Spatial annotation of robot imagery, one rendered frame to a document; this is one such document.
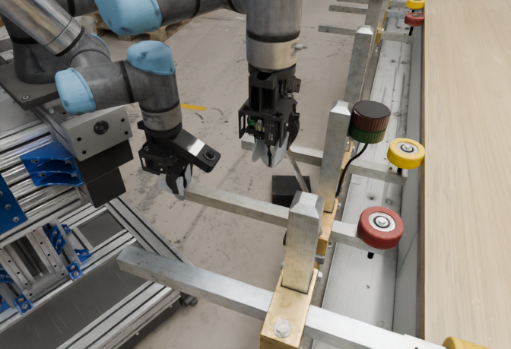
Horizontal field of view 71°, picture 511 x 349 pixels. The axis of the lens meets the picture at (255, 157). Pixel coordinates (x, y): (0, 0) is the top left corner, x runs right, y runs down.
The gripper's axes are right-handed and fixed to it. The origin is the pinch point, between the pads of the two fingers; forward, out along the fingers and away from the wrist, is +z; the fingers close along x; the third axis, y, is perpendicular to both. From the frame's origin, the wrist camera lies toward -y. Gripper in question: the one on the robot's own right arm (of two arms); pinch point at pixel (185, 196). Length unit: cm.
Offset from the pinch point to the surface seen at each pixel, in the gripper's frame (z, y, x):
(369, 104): -28.7, -35.2, -5.4
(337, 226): -3.4, -34.5, -0.2
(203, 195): -3.4, -5.5, 1.1
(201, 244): 83, 26, -43
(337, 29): 1, -13, -124
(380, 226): -7.7, -42.1, 0.8
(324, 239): -4.3, -32.8, 4.8
